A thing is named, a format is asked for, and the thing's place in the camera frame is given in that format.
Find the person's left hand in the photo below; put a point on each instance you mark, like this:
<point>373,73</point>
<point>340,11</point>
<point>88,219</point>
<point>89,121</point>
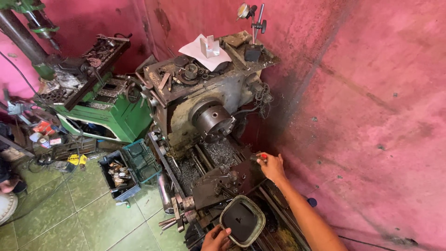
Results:
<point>213,241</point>

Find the person's right hand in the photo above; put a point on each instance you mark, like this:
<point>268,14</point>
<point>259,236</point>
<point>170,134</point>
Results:
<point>273,169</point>

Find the person's right fingers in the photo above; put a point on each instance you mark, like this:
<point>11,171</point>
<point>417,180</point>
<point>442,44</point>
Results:
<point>262,161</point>

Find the oily rectangular metal tray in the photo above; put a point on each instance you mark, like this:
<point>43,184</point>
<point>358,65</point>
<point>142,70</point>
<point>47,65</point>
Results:
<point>242,221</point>

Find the steel lathe chuck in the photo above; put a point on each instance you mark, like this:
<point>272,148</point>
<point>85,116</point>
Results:
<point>213,121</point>

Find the blue round cap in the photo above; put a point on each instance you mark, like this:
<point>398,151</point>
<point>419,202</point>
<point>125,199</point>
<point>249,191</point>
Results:
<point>312,202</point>

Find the grey metal lathe machine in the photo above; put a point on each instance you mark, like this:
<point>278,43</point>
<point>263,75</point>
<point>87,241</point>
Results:
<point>209,104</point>

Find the black magnetic base block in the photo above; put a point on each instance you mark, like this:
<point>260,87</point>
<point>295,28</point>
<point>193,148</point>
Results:
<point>252,53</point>

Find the white paper sheet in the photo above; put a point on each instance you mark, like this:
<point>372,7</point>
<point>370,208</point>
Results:
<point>212,60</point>

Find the green plastic crate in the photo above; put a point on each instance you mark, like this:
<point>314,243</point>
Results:
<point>142,160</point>

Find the shiny metal block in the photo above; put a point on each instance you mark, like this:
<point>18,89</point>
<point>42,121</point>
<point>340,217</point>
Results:
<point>209,47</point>

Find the dial indicator on stand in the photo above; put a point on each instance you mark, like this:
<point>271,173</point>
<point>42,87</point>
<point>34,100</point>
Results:
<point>257,21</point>

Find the black crate of metal parts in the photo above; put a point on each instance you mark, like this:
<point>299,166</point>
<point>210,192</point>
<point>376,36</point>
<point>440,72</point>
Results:
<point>118,174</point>

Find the small white green tool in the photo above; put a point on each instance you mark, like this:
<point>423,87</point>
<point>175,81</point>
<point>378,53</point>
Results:
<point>123,204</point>

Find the green drill press machine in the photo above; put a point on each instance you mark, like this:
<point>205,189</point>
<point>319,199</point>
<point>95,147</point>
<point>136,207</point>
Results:
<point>115,115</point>

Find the yellow black tool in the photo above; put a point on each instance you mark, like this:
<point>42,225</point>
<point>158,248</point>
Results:
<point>77,160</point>

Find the dark tray of tools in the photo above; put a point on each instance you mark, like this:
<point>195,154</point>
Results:
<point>94,66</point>

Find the heap of workshop clutter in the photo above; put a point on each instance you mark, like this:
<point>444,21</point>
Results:
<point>45,134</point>

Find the white round object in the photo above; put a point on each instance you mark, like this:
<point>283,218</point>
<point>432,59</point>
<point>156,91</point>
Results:
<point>7,207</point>

